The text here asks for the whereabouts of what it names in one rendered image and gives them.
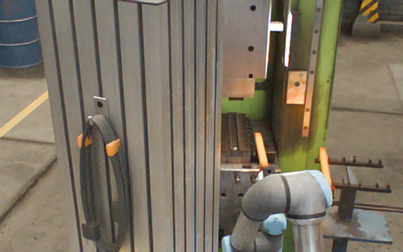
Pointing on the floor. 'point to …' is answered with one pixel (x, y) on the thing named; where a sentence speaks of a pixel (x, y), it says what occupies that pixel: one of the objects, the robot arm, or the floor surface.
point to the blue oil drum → (15, 33)
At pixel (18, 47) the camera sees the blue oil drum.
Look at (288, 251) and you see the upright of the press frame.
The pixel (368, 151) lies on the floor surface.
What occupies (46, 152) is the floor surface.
